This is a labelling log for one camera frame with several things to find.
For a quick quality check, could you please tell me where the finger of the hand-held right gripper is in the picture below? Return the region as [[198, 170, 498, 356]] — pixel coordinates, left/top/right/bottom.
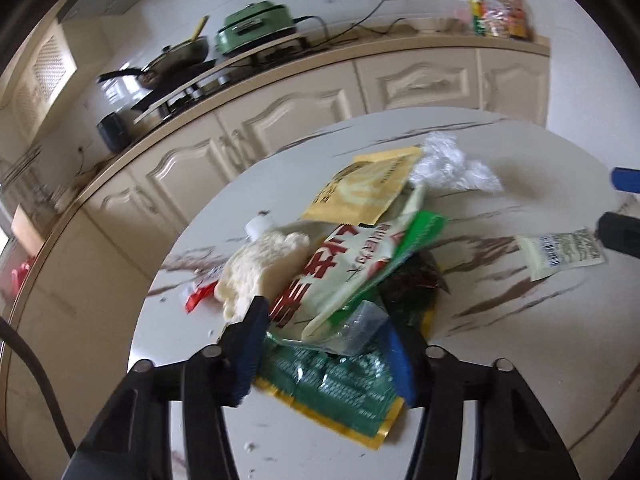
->
[[594, 211, 640, 262], [610, 166, 640, 192]]

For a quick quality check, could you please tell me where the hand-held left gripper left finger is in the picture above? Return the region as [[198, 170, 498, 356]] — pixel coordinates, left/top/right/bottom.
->
[[60, 295, 272, 480]]

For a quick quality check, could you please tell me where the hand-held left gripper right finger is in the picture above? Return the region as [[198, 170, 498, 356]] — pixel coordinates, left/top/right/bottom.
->
[[379, 320, 582, 480]]

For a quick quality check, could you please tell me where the clear plastic wrapper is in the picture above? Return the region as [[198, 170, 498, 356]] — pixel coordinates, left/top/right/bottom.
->
[[320, 300, 391, 356]]

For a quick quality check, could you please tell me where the cream sachet with barcode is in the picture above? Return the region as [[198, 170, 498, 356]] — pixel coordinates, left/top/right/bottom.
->
[[515, 227, 607, 282]]

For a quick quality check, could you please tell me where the green packet with yellow edge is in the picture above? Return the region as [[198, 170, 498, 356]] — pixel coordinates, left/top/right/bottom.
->
[[252, 332, 406, 450]]

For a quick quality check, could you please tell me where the dark red wrapper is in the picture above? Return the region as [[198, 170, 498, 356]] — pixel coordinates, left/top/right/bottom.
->
[[377, 250, 446, 341]]

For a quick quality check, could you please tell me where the red and white stick packet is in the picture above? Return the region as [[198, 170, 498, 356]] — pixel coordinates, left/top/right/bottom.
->
[[184, 265, 228, 313]]

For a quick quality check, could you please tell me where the large red and white packet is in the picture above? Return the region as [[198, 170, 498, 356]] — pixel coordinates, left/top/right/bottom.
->
[[267, 210, 448, 341]]

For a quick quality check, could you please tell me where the yellow sachet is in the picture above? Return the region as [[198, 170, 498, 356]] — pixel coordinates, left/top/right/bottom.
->
[[300, 146, 426, 226]]

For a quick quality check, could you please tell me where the white plastic wrap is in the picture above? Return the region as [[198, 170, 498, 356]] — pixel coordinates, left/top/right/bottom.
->
[[409, 131, 503, 195]]

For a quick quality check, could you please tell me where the round white marble table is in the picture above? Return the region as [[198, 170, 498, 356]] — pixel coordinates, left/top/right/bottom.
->
[[131, 107, 640, 480]]

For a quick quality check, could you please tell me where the group of condiment bottles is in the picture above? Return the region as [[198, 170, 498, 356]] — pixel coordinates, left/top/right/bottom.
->
[[467, 0, 533, 41]]

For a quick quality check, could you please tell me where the red plastic basket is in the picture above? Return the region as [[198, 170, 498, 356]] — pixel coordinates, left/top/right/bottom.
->
[[7, 255, 38, 301]]

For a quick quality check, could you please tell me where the wooden cutting board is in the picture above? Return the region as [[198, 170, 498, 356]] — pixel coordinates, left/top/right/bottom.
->
[[11, 204, 43, 256]]

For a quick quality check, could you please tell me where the black electric kettle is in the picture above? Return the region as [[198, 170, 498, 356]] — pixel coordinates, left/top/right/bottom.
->
[[96, 111, 132, 155]]

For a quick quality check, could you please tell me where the black gas stove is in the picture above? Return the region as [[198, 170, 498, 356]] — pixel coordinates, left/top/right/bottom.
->
[[132, 35, 326, 123]]

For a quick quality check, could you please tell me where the black induction cooker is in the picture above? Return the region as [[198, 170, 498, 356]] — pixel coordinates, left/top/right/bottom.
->
[[131, 59, 220, 111]]

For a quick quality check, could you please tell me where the wok with glass lid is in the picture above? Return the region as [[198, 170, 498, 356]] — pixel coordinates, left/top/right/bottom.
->
[[97, 17, 211, 92]]

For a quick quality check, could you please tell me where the green electric cooker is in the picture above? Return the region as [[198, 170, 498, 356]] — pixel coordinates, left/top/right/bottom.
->
[[215, 1, 306, 57]]

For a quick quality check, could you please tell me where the narrow cream lattice door cabinet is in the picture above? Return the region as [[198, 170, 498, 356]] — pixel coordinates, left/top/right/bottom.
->
[[10, 25, 78, 141]]

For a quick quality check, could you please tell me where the thick black gripper cable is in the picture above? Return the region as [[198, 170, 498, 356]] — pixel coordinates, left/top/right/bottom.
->
[[0, 317, 78, 453]]

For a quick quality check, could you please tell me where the wall rack with hanging utensils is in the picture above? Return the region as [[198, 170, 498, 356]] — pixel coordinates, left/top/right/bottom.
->
[[0, 145, 51, 196]]

